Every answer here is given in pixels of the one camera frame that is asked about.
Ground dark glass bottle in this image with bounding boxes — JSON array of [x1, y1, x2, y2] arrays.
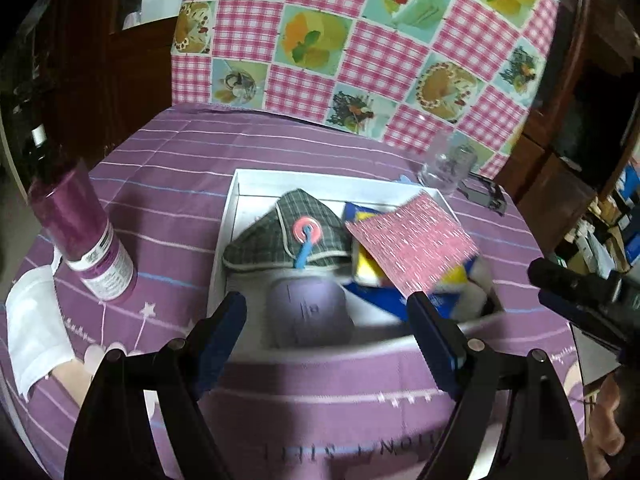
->
[[27, 122, 66, 186]]

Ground clear glass cup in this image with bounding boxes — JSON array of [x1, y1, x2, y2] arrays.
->
[[417, 132, 478, 196]]

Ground person's right hand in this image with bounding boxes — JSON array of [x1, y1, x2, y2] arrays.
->
[[585, 372, 631, 466]]

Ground brown wooden cabinet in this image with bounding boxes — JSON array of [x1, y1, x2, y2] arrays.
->
[[492, 0, 640, 251]]

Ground dark wooden cabinet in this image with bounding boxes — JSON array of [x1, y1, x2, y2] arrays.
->
[[10, 0, 193, 161]]

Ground pink checkered printed cloth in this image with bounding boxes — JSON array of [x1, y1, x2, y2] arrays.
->
[[170, 0, 561, 181]]

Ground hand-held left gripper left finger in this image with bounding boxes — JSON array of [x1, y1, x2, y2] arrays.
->
[[62, 290, 248, 480]]

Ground small blue packet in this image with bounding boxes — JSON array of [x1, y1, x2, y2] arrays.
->
[[342, 201, 396, 223]]

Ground purple striped bed sheet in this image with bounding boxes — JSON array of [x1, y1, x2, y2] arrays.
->
[[0, 102, 588, 480]]

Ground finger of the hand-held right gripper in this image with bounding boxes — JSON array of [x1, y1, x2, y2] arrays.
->
[[527, 257, 621, 304], [537, 289, 632, 349]]

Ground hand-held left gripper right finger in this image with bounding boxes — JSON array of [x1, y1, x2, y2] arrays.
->
[[406, 290, 588, 480]]

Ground pink dotted cloth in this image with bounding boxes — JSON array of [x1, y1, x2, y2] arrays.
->
[[344, 191, 482, 295]]

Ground grey plaid fabric pouch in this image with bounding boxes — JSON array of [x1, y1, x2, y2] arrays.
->
[[222, 187, 353, 273]]

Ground white folded cloth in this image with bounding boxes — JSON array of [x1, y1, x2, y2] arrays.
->
[[5, 262, 76, 401]]

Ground yellow packet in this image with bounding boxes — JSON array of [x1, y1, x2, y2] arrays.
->
[[356, 249, 398, 287]]

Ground large blue packet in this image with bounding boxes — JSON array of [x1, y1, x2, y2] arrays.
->
[[347, 280, 468, 322]]

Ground pile of assorted boxes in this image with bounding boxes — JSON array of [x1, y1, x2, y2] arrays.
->
[[565, 160, 640, 281]]

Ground purple canister with white label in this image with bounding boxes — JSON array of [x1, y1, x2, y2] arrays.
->
[[27, 160, 138, 302]]

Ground purple folded cloth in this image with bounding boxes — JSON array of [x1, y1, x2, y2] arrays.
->
[[265, 277, 353, 348]]

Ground black plastic clip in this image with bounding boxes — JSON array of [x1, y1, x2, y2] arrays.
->
[[457, 172, 508, 216]]

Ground white cardboard box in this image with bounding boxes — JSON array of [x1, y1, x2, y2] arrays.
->
[[207, 167, 506, 361]]

